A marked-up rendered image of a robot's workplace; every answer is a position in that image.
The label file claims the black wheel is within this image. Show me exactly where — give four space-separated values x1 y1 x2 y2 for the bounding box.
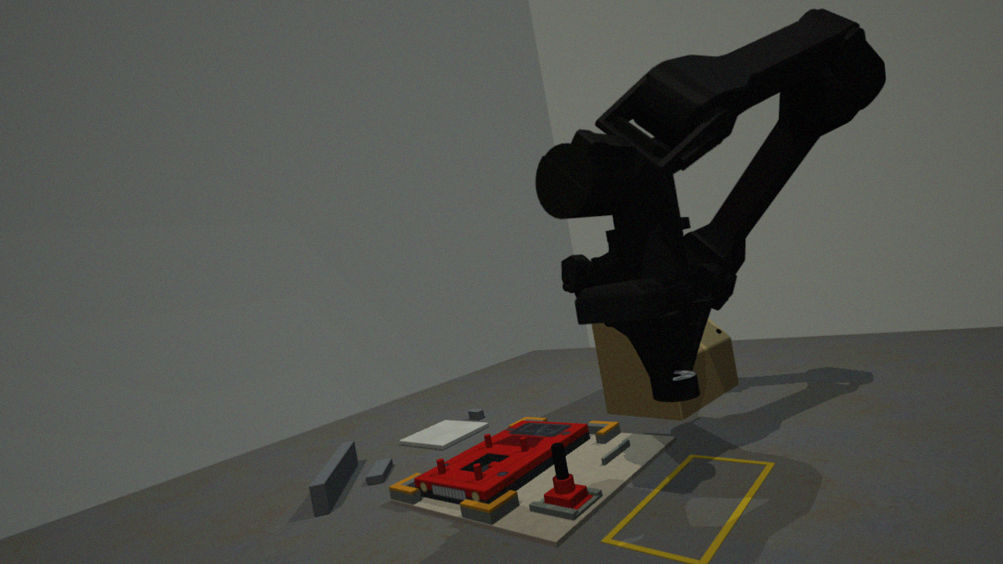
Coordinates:
650 371 701 403

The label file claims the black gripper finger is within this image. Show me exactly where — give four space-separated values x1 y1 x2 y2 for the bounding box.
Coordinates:
604 311 683 393
668 297 715 371

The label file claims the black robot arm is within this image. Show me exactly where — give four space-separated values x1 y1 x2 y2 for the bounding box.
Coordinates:
535 9 885 310

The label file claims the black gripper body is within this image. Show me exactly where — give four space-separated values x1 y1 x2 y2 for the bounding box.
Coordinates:
575 206 728 324

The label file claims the yellow rectangular outline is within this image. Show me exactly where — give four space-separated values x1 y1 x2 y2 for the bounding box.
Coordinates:
601 455 776 564

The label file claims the white flat rectangular plate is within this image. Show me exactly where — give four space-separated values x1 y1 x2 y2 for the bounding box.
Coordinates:
400 420 489 450

